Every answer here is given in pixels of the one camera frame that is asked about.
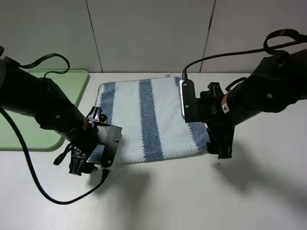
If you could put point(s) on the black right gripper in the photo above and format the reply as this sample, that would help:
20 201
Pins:
218 112

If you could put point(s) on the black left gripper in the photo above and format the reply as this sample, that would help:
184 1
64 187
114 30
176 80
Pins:
87 140

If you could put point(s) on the blue white striped towel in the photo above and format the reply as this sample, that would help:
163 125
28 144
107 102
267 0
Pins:
149 113

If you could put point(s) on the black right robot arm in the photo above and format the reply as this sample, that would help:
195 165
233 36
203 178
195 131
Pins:
276 83

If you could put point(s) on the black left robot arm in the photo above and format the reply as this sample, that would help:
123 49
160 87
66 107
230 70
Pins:
43 100

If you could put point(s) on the light green plastic tray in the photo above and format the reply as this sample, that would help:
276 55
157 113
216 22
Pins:
73 84

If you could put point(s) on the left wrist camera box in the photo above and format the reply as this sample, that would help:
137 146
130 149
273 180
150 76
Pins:
111 146

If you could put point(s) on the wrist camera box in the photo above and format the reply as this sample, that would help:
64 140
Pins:
111 146
188 100

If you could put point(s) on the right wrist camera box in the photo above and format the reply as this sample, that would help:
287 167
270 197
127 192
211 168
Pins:
188 100

